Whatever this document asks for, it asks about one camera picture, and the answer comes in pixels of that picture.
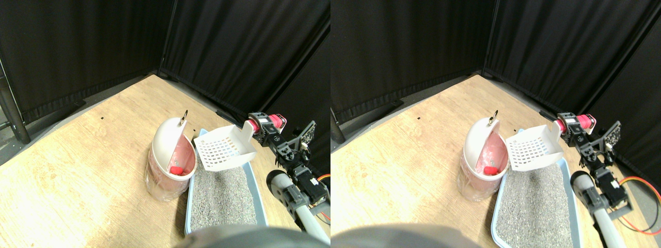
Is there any white bin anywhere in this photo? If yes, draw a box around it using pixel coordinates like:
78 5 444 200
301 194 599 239
146 110 197 203
457 110 510 203

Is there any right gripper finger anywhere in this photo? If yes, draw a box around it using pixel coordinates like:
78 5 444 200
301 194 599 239
557 112 580 136
248 113 272 136

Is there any blue litter tray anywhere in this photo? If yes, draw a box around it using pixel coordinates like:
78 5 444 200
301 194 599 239
185 129 269 236
491 129 583 248

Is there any white scoop with red handle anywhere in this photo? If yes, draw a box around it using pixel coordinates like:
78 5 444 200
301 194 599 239
505 114 596 173
194 114 287 173

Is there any orange wire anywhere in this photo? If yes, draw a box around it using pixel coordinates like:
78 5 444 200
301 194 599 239
316 173 331 224
617 176 661 236

